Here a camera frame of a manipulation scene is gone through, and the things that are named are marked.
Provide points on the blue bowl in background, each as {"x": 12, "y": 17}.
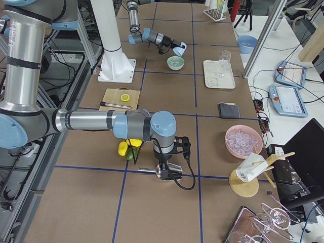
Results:
{"x": 246, "y": 44}

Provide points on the blue teach pendant near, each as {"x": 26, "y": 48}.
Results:
{"x": 287, "y": 101}

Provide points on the blue teach pendant far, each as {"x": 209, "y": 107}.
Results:
{"x": 290, "y": 74}

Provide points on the blue teach pendant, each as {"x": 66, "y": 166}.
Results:
{"x": 290, "y": 74}
{"x": 287, "y": 101}

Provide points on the yellow lemon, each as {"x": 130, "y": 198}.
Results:
{"x": 122, "y": 148}
{"x": 134, "y": 142}

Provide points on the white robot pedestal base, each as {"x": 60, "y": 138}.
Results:
{"x": 115, "y": 66}

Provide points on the wooden cutting board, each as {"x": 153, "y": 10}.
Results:
{"x": 113, "y": 96}

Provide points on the steel muddler rod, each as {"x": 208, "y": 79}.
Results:
{"x": 102, "y": 103}

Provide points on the green lime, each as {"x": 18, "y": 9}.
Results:
{"x": 131, "y": 153}

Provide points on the aluminium frame post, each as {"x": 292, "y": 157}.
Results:
{"x": 269, "y": 24}

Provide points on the steel ice scoop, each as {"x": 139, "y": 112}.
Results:
{"x": 175, "y": 172}

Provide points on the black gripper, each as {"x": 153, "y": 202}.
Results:
{"x": 167, "y": 40}
{"x": 163, "y": 158}

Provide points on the wooden stand with round base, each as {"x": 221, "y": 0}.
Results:
{"x": 243, "y": 180}

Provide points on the pink bowl with ice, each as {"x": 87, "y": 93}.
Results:
{"x": 242, "y": 140}

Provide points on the black camera tripod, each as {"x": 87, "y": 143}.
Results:
{"x": 248, "y": 13}

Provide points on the clear wine glass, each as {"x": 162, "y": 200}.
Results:
{"x": 223, "y": 63}

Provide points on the green bowl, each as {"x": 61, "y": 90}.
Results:
{"x": 175, "y": 63}

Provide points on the grey folded cloth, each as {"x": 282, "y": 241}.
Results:
{"x": 228, "y": 111}

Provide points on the cream bear tray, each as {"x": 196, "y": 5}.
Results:
{"x": 211, "y": 81}

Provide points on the lemon half slice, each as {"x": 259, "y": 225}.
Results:
{"x": 125, "y": 97}

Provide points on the light blue plastic cup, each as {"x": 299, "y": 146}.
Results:
{"x": 179, "y": 51}

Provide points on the black laptop monitor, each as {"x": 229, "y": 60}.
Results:
{"x": 305, "y": 166}

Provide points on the white wire dish rack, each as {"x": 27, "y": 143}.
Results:
{"x": 216, "y": 9}

